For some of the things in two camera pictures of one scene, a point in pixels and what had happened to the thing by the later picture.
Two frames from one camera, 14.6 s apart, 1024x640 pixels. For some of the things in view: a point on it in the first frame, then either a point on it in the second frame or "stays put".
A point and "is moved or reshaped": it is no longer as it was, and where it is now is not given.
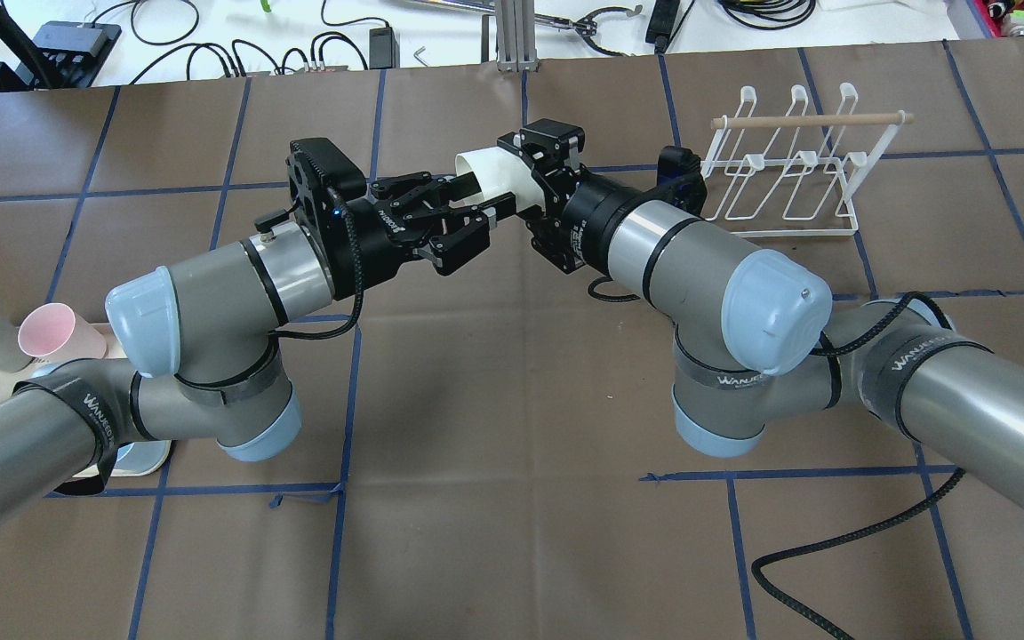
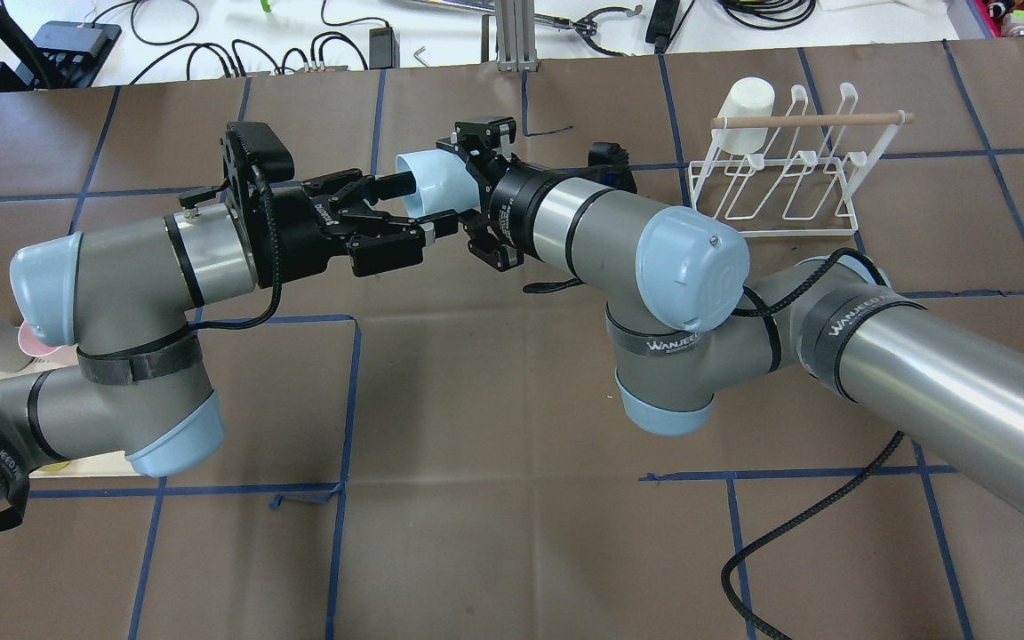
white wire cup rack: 795,177 stays put
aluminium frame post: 516,47 stays put
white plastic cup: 500,172 is moved or reshaped
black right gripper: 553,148 → 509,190
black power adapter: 660,24 stays put
